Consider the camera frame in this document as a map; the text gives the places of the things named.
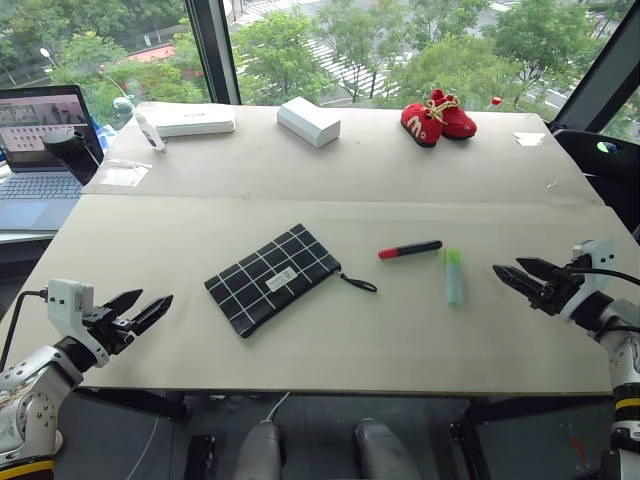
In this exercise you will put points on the black machine with green light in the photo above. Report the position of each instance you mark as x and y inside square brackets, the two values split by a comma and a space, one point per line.
[600, 165]

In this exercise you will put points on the red knitted shoe yellow laces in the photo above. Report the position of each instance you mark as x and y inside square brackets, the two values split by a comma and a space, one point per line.
[457, 122]

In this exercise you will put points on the green highlighter pen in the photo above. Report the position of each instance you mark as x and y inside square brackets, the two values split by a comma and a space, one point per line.
[454, 280]

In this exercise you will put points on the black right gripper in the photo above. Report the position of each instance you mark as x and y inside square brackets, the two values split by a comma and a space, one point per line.
[557, 292]

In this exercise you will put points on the black grid pencil pouch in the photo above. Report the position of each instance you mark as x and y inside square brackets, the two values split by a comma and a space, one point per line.
[270, 280]

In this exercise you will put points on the dark window frame pillar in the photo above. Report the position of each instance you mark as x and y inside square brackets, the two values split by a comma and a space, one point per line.
[212, 50]

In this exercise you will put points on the red and black marker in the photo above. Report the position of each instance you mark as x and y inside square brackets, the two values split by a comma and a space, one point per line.
[415, 248]

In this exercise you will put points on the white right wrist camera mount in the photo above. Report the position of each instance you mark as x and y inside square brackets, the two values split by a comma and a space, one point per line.
[600, 255]

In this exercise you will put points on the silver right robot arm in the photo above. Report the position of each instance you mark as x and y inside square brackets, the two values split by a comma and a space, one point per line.
[625, 350]

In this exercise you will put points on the dark laptop computer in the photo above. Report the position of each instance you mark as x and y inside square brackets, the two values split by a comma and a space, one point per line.
[35, 190]

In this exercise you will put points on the clear plastic bag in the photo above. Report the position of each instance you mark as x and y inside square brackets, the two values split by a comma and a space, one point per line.
[122, 172]

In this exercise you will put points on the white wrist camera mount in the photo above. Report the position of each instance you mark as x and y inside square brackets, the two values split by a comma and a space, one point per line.
[600, 255]
[67, 300]

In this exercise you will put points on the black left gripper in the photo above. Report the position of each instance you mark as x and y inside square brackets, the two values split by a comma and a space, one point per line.
[107, 330]

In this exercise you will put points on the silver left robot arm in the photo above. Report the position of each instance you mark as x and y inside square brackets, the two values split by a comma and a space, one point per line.
[30, 390]

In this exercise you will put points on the white rectangular box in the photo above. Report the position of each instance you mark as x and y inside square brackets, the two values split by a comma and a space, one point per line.
[305, 120]

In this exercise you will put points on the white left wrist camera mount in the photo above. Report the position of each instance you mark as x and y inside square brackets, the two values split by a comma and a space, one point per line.
[67, 300]

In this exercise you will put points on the dark rounded grey shape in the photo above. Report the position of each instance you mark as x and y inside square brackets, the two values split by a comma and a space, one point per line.
[260, 452]
[382, 452]

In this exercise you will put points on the clear tape piece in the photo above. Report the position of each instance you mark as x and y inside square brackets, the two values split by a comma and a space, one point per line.
[529, 138]

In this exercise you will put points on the small white bottle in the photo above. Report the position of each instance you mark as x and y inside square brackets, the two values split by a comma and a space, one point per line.
[149, 131]

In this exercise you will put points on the red knitted shoe yellow logo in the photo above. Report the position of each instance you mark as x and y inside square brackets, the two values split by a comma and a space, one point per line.
[420, 127]

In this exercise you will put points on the dark slanted window frame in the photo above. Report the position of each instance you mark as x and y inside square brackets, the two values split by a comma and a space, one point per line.
[605, 55]

